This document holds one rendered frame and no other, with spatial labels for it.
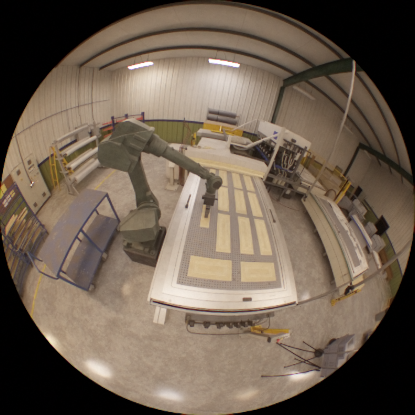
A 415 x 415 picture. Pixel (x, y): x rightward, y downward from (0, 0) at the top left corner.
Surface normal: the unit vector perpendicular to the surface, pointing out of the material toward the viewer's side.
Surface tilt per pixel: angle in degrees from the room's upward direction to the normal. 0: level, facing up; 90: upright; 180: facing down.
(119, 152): 90
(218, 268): 0
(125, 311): 0
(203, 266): 0
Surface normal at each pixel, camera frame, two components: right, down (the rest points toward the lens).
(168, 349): 0.15, -0.70
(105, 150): 0.33, 0.70
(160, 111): -0.09, 0.69
